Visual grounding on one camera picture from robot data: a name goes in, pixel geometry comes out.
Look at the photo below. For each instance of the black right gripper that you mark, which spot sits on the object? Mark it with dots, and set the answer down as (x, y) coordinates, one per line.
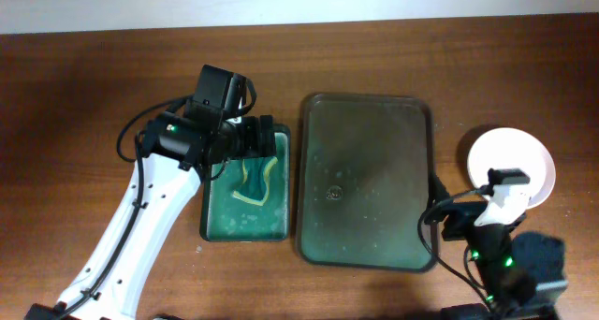
(462, 213)

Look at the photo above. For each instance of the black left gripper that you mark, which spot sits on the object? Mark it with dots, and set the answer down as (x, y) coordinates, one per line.
(253, 148)

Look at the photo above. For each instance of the green yellow scrub sponge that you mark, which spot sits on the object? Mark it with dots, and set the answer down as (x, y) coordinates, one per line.
(255, 186)

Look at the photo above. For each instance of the pink white plate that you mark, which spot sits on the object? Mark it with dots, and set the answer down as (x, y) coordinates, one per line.
(505, 147)

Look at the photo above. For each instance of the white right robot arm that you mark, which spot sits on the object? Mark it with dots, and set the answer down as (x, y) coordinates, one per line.
(522, 276)

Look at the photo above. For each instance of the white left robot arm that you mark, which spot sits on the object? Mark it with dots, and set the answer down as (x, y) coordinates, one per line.
(174, 158)

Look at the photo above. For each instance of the green rectangular tray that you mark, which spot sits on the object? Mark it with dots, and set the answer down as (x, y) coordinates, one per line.
(225, 218)

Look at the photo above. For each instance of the dark grey serving tray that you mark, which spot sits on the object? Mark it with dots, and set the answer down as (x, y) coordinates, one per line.
(364, 180)

